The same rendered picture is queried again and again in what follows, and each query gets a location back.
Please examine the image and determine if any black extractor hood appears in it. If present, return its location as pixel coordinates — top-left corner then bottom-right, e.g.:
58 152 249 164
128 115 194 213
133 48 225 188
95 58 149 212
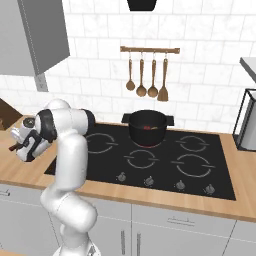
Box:
127 0 158 12

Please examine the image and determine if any grey shelf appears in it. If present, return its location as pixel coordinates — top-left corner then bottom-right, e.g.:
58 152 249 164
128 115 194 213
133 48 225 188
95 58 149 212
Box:
239 56 256 84

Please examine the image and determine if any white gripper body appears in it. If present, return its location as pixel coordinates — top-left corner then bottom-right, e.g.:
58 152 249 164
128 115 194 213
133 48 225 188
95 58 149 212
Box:
9 127 36 164

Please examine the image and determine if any wooden spatula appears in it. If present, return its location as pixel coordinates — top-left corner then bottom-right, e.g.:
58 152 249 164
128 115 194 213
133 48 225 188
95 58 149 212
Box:
157 58 170 102

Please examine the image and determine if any black hob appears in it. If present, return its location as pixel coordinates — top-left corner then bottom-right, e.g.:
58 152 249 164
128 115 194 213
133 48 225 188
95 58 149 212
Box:
44 122 237 201

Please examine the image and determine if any black wire stand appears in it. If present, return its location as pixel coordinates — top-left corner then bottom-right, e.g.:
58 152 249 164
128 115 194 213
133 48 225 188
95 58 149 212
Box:
232 87 256 152

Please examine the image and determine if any grey hob knob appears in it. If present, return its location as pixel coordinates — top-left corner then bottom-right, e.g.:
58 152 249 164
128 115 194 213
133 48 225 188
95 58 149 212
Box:
116 172 128 183
143 176 155 188
204 184 216 195
175 179 187 191

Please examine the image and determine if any grey wall cupboard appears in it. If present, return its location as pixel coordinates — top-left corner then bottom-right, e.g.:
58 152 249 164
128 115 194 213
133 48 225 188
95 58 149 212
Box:
0 0 71 93

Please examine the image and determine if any dark brown wooden block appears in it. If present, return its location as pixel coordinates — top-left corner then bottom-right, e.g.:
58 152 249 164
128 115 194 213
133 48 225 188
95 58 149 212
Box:
0 97 24 132

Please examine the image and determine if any wooden utensil rail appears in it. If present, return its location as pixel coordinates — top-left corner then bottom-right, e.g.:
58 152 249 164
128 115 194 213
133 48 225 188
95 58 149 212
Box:
120 46 181 55

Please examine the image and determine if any grey cupboard door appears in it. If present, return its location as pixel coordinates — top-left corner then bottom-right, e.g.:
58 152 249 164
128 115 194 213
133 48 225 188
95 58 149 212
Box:
87 216 133 256
0 199 61 254
131 222 231 256

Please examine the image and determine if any wooden ladle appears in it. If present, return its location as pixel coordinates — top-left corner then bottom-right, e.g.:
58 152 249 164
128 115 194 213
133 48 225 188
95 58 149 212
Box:
147 59 159 99

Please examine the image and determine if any grey drawer front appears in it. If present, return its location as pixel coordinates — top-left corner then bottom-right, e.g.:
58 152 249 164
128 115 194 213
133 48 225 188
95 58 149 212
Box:
0 184 51 214
131 203 238 242
81 196 133 222

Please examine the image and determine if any black cooking pot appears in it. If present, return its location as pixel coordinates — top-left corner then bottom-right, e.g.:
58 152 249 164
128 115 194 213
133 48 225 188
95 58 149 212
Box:
121 109 175 148

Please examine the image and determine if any small wooden spoon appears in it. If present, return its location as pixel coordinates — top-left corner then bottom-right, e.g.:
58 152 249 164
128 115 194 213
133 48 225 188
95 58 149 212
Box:
125 58 136 92

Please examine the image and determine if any silver cupboard door handle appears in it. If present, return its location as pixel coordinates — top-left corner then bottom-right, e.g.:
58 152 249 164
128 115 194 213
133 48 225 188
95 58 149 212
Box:
135 232 142 256
120 229 127 256

